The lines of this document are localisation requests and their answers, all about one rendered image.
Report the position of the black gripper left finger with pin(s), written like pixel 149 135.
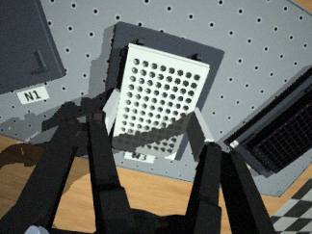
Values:
pixel 37 205

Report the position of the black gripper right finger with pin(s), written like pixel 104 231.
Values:
pixel 245 208

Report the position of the white well plate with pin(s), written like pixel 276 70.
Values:
pixel 178 80

